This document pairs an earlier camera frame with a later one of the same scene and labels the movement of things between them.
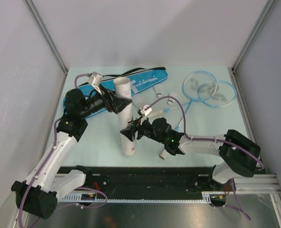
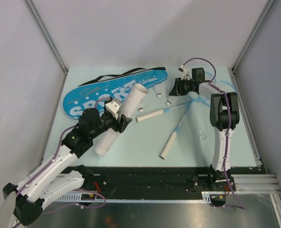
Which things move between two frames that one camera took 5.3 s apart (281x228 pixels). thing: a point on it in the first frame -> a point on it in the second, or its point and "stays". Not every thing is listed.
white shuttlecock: (144, 109) -> (140, 108)
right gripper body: (145, 128) -> (185, 85)
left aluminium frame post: (32, 8) stays
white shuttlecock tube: (122, 85) -> (128, 107)
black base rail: (149, 184) stays
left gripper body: (95, 105) -> (106, 121)
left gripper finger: (111, 97) -> (125, 119)
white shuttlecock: (158, 89) stays
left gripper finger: (120, 103) -> (127, 121)
